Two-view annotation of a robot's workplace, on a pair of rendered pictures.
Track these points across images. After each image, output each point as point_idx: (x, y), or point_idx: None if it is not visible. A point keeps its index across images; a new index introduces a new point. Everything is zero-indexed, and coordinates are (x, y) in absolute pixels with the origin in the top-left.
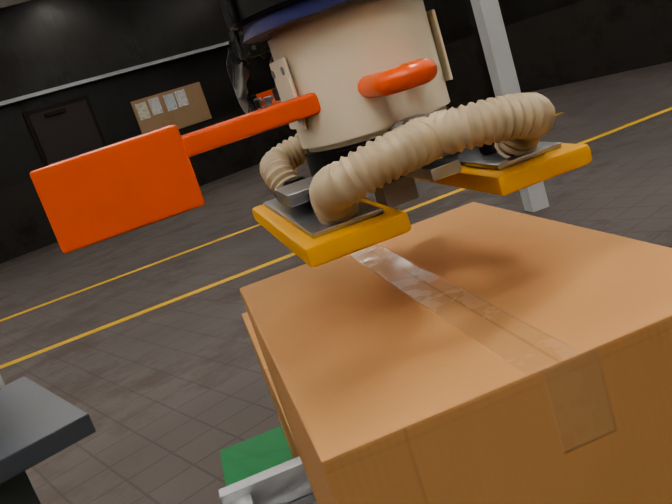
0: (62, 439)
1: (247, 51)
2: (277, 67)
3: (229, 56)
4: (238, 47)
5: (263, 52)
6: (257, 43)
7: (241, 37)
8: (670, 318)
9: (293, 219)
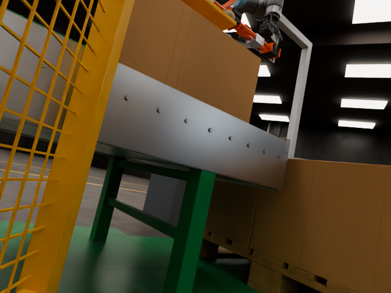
0: None
1: (261, 30)
2: None
3: (263, 36)
4: (259, 29)
5: (265, 31)
6: (264, 28)
7: (262, 27)
8: None
9: None
